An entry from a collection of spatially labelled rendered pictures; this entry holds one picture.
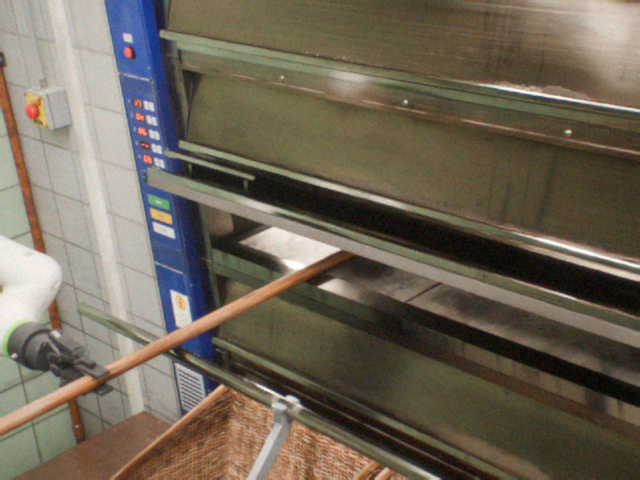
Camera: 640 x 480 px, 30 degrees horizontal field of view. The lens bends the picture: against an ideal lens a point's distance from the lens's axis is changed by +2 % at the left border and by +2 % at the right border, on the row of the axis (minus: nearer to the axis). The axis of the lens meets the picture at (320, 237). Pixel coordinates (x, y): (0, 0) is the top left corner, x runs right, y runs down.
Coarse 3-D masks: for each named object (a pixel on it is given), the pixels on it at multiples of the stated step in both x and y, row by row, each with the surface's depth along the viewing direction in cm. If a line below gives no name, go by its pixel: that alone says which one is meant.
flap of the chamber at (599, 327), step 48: (192, 192) 265; (240, 192) 264; (288, 192) 264; (336, 240) 231; (432, 240) 230; (480, 240) 230; (480, 288) 206; (576, 288) 203; (624, 288) 204; (624, 336) 185
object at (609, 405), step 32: (224, 256) 292; (256, 256) 287; (320, 288) 267; (352, 288) 264; (384, 320) 253; (416, 320) 247; (448, 320) 245; (480, 352) 234; (512, 352) 230; (544, 384) 224; (576, 384) 218; (608, 384) 216
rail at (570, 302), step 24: (216, 192) 258; (288, 216) 241; (312, 216) 237; (360, 240) 226; (384, 240) 222; (432, 264) 213; (456, 264) 209; (504, 288) 202; (528, 288) 198; (600, 312) 188; (624, 312) 186
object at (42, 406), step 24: (312, 264) 271; (336, 264) 275; (264, 288) 263; (288, 288) 266; (216, 312) 255; (240, 312) 258; (168, 336) 247; (192, 336) 250; (120, 360) 240; (144, 360) 243; (72, 384) 233; (96, 384) 236; (24, 408) 227; (48, 408) 229; (0, 432) 223
